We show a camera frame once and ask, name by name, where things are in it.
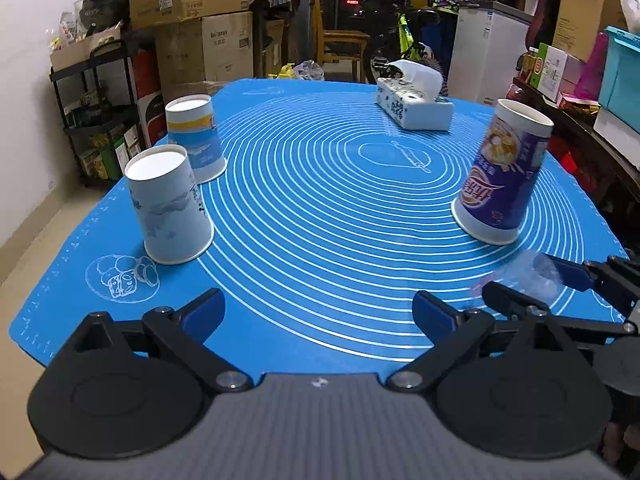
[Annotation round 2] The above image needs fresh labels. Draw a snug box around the black green bicycle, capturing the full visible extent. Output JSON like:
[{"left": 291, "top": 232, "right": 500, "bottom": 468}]
[{"left": 352, "top": 0, "right": 442, "bottom": 84}]

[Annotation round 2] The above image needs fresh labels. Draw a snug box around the white blue paper cup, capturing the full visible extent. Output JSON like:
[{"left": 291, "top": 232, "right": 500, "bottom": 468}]
[{"left": 125, "top": 144, "right": 214, "bottom": 266}]

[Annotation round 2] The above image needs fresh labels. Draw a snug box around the green white carton box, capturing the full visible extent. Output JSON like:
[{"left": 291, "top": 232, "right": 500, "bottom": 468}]
[{"left": 528, "top": 44, "right": 585, "bottom": 104}]

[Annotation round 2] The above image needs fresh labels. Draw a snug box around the white tissue box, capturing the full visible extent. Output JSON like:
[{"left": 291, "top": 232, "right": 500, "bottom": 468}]
[{"left": 376, "top": 60, "right": 454, "bottom": 131}]

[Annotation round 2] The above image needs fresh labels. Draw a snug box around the tall brown cardboard box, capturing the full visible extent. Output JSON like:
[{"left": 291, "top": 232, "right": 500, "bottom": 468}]
[{"left": 552, "top": 0, "right": 626, "bottom": 62}]

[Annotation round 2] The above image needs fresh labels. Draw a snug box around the black metal shelf rack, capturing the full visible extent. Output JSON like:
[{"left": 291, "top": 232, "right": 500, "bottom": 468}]
[{"left": 49, "top": 30, "right": 167, "bottom": 188}]

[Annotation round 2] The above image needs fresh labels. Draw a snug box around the dark wooden side table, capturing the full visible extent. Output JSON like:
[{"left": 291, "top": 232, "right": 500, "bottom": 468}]
[{"left": 513, "top": 78, "right": 639, "bottom": 252}]

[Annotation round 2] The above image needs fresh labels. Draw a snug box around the teal plastic storage bin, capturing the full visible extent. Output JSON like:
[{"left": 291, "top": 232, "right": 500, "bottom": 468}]
[{"left": 599, "top": 26, "right": 640, "bottom": 132}]

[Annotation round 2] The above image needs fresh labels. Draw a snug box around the blue silicone baking mat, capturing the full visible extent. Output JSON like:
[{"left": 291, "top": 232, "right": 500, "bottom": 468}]
[{"left": 9, "top": 79, "right": 623, "bottom": 376}]

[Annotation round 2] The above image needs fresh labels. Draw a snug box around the tall purple paper cup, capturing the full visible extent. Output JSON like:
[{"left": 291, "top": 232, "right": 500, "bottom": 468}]
[{"left": 451, "top": 99, "right": 553, "bottom": 246}]

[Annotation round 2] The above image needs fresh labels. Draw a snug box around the white chest freezer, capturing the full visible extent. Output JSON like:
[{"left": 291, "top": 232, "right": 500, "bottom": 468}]
[{"left": 447, "top": 2, "right": 533, "bottom": 106}]

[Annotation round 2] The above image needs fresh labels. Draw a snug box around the lower cardboard box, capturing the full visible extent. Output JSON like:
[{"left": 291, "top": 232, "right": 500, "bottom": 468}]
[{"left": 155, "top": 12, "right": 254, "bottom": 102}]

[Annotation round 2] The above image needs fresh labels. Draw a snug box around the blue yellow paper cup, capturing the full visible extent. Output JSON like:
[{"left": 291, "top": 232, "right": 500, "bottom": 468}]
[{"left": 165, "top": 94, "right": 227, "bottom": 184}]

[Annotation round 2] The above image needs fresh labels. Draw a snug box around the yellow wooden chair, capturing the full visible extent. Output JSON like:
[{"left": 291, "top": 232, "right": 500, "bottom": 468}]
[{"left": 309, "top": 0, "right": 370, "bottom": 84}]

